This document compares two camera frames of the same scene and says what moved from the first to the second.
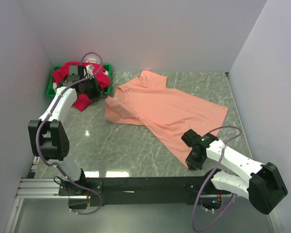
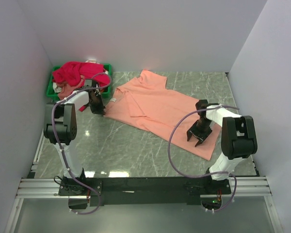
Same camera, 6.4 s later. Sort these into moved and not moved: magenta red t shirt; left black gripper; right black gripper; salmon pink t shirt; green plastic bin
Moved: left black gripper; right black gripper
Not moved: magenta red t shirt; green plastic bin; salmon pink t shirt
